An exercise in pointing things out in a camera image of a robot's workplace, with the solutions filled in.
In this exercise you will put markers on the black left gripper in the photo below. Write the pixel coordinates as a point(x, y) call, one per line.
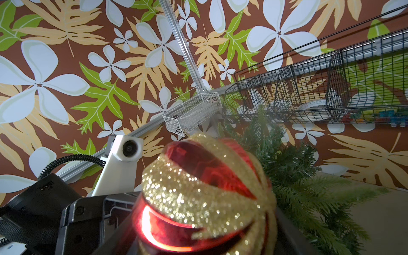
point(98, 225)

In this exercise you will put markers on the red gold striped ball ornament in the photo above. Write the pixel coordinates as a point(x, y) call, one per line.
point(205, 196)

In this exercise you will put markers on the small green christmas tree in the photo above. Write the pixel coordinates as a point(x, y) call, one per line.
point(319, 206)

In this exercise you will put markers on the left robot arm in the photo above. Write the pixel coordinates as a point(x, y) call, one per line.
point(50, 218)

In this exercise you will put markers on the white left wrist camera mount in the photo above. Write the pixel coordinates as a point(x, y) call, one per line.
point(119, 172)

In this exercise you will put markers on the white wire basket left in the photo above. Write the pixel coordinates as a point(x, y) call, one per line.
point(184, 117)

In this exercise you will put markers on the aluminium frame post left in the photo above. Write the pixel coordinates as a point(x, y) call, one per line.
point(186, 53)

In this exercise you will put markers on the black wire basket shelf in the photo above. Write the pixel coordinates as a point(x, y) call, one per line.
point(366, 83)

